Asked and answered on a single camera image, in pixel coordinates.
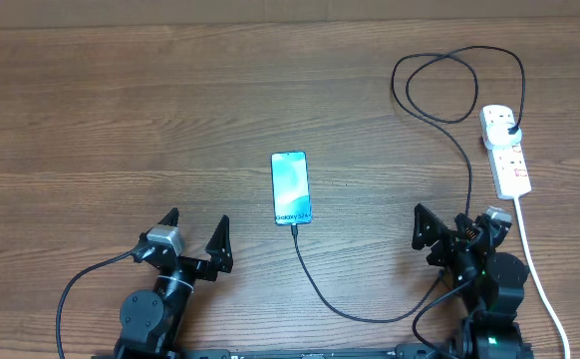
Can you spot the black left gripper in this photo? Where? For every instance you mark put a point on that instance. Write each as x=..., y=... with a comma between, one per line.
x=221, y=254

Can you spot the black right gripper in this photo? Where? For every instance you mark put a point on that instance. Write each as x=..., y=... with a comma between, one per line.
x=451, y=238

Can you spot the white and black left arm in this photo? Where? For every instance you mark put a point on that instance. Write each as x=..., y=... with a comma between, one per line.
x=151, y=318

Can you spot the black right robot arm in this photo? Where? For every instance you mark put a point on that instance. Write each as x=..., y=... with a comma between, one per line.
x=489, y=283

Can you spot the white USB charger adapter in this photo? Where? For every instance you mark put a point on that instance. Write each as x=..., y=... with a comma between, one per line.
x=498, y=137

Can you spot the white power strip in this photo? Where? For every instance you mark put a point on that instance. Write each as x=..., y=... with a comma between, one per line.
x=508, y=166

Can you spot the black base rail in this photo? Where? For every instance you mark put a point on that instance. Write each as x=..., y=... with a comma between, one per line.
x=402, y=351

